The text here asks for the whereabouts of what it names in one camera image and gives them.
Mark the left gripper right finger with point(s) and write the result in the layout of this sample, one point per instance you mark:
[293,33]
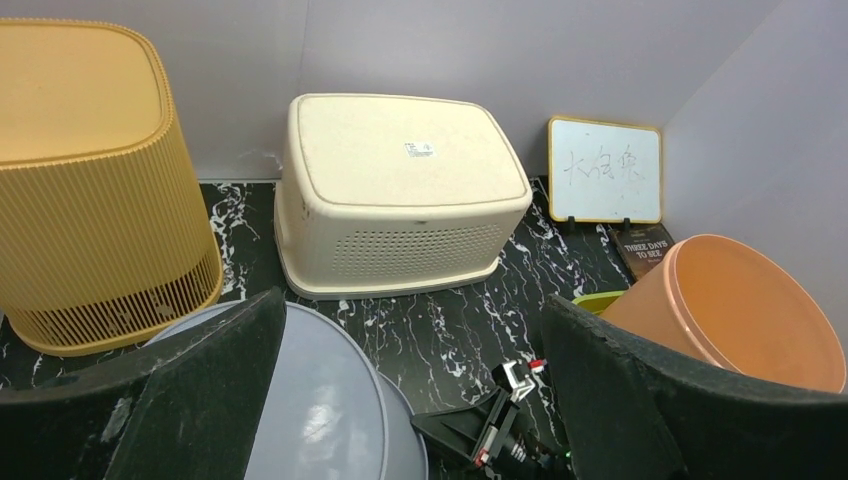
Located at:
[634,409]

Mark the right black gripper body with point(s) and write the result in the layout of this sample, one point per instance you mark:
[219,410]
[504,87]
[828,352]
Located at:
[516,454]

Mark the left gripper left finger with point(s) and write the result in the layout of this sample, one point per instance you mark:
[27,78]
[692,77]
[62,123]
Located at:
[185,407]

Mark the orange mesh basket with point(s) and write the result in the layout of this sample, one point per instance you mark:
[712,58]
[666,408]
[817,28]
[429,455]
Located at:
[105,237]

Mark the cream perforated basket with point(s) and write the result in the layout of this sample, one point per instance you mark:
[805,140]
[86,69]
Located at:
[383,195]

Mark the dark book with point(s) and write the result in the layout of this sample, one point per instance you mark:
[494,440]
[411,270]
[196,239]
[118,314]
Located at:
[642,247]

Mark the small whiteboard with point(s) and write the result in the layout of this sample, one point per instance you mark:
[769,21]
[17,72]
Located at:
[603,172]

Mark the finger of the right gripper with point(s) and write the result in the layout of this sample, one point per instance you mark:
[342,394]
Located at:
[473,436]

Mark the grey and tan bucket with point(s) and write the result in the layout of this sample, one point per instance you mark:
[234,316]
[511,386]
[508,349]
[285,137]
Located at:
[328,414]

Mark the green plastic tray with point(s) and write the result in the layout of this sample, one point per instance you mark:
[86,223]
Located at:
[597,303]

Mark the orange paper bucket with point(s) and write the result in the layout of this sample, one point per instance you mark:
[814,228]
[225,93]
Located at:
[722,302]

